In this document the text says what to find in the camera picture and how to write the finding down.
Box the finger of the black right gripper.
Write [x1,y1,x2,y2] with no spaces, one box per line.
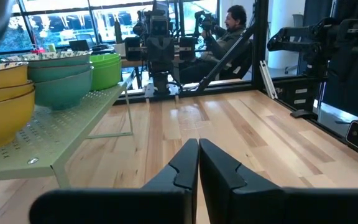
[149,46,163,74]
[162,46,175,74]

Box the black office chair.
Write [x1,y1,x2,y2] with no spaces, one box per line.
[219,40,254,81]

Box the black table clamp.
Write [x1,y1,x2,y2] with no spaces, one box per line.
[290,108,318,119]

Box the teal patterned mini bowl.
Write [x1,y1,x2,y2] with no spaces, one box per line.
[33,67,94,111]
[27,61,93,83]
[6,51,92,68]

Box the silver aluminium bar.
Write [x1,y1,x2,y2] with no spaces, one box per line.
[259,60,278,100]

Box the black laptop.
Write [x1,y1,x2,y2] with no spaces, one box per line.
[68,39,90,52]

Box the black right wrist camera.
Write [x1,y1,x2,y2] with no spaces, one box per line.
[149,15,170,37]

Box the black drawer unit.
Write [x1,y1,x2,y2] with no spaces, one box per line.
[273,76,324,111]

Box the pale green perforated metal shelf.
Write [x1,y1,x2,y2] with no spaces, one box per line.
[0,73,136,189]

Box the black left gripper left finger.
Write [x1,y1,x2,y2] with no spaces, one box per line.
[29,138,200,224]

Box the person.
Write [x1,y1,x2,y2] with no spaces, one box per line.
[178,4,254,83]

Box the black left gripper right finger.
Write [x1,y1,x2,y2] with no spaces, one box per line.
[199,138,358,224]

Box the green plastic mini bowl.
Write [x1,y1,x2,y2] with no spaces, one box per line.
[91,62,122,91]
[90,58,122,67]
[88,53,121,62]

